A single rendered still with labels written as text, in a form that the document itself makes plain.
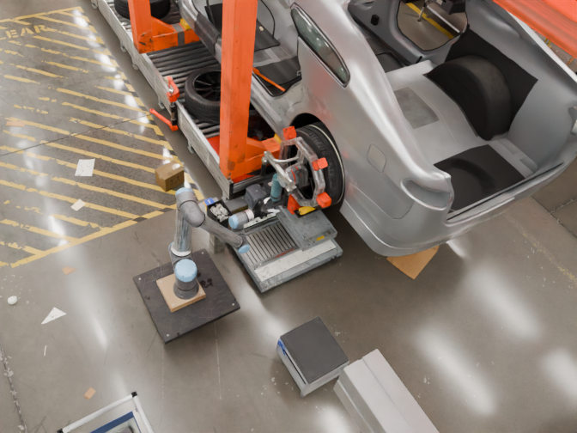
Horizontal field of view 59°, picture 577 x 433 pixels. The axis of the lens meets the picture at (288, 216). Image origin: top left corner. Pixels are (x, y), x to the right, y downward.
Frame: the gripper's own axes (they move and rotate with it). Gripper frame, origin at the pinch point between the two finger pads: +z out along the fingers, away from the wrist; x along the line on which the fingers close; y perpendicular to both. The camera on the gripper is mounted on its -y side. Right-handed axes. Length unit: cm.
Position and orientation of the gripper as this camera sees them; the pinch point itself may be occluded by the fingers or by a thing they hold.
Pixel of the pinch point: (275, 203)
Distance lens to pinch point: 374.9
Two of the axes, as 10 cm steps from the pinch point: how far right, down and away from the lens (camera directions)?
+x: 5.2, 7.0, -4.8
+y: -1.2, 6.2, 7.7
